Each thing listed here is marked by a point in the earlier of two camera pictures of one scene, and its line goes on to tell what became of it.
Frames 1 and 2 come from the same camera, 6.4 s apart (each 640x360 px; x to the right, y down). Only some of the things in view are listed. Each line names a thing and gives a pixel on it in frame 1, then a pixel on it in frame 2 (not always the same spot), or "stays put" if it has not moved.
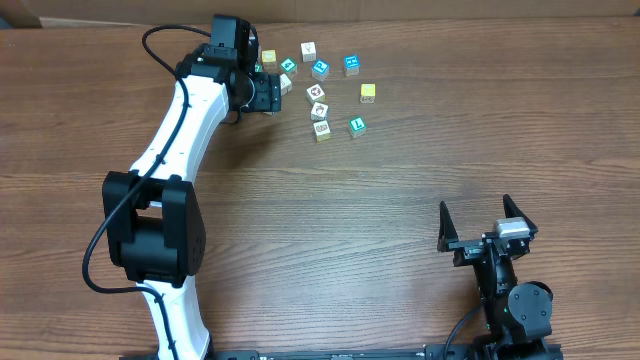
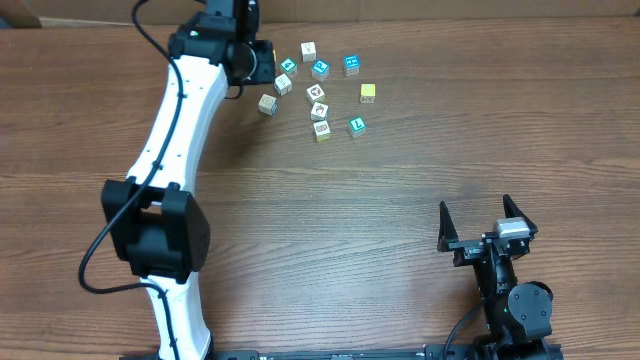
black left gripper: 267,90 to 266,69
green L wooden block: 357,127 stays put
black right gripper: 469,250 stays put
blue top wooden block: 352,63 stays put
